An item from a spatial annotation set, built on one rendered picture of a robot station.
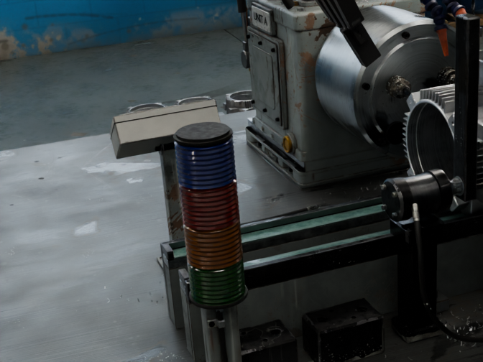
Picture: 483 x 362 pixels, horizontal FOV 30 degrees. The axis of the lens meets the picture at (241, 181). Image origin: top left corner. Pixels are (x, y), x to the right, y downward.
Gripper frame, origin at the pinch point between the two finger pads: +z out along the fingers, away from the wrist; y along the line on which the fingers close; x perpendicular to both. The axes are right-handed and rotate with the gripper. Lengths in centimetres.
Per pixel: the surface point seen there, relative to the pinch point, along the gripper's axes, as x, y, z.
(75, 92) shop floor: 47, 433, 110
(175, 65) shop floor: -16, 461, 146
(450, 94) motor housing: -5.2, -7.8, 12.1
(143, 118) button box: 32.0, 16.0, -6.0
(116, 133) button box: 36.7, 15.2, -7.2
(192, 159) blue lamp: 32, -38, -20
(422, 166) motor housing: 2.2, -0.3, 23.9
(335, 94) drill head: 2.3, 23.0, 15.9
